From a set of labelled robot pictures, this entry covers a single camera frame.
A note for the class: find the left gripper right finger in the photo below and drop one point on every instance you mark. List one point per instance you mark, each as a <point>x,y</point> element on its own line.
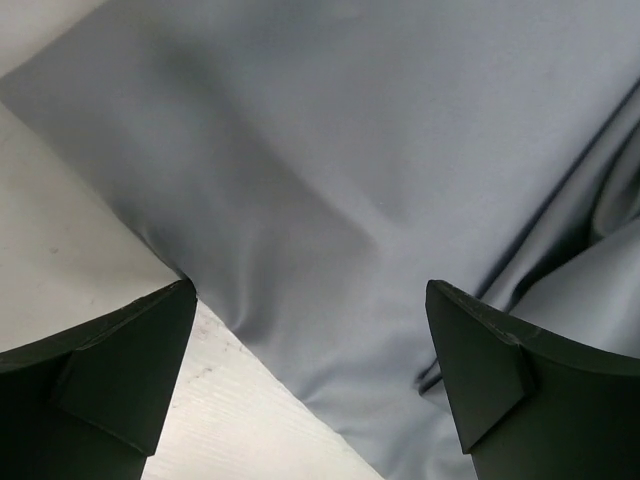
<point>528,403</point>

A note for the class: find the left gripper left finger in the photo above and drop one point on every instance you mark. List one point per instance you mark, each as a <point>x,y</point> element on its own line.
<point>90,402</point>

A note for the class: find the grey pillowcase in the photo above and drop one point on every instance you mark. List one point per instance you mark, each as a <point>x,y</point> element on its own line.
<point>311,165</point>

